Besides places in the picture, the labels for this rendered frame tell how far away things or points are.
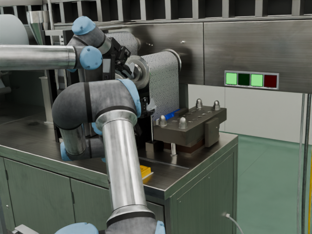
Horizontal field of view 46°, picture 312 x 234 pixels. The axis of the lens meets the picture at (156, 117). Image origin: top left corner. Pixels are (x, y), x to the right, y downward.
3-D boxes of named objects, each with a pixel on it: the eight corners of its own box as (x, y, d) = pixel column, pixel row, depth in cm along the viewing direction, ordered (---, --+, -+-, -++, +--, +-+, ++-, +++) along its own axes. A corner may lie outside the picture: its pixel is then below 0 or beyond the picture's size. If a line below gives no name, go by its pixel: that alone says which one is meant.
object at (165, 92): (151, 124, 162) (148, 83, 157) (178, 111, 181) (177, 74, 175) (152, 124, 162) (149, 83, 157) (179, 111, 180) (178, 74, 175)
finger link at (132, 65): (142, 68, 156) (130, 57, 149) (137, 81, 155) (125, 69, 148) (136, 68, 158) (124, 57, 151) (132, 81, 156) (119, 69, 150)
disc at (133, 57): (123, 87, 164) (121, 54, 160) (124, 87, 165) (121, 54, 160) (150, 90, 156) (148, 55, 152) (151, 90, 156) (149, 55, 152)
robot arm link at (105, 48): (101, 49, 134) (85, 49, 139) (108, 56, 138) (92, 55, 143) (108, 32, 137) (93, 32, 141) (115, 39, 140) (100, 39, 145)
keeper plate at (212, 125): (204, 146, 163) (204, 123, 160) (214, 139, 171) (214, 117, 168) (210, 147, 162) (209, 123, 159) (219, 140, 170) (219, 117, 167)
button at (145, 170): (125, 176, 140) (125, 170, 140) (136, 169, 146) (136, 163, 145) (140, 179, 136) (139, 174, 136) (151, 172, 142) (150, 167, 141)
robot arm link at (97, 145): (92, 158, 145) (89, 132, 141) (120, 155, 147) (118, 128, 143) (92, 166, 137) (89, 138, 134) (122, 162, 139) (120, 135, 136)
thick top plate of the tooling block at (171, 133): (153, 139, 158) (152, 126, 156) (198, 115, 189) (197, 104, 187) (185, 145, 149) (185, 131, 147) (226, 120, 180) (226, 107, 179)
